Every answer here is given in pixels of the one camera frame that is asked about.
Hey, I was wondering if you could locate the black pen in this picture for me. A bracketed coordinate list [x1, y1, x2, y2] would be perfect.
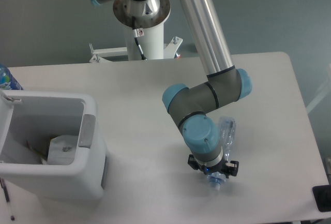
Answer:
[1, 178, 16, 221]

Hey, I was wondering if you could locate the black device at edge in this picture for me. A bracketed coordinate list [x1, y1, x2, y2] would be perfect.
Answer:
[312, 185, 330, 213]

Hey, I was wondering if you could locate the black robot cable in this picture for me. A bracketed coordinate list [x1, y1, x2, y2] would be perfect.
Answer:
[130, 15, 148, 61]

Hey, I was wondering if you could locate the blue labelled drink bottle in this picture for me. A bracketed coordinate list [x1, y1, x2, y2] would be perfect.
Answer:
[1, 64, 24, 90]

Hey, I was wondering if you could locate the white plastic trash can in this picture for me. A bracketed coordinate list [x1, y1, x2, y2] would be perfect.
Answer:
[1, 90, 109, 200]

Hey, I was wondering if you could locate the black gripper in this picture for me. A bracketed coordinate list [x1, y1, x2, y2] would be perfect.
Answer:
[187, 154, 239, 178]

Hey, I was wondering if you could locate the crushed clear plastic bottle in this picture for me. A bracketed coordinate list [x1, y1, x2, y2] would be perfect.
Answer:
[207, 116, 236, 191]

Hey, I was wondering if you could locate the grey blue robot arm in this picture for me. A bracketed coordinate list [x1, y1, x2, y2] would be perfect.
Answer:
[90, 0, 252, 177]

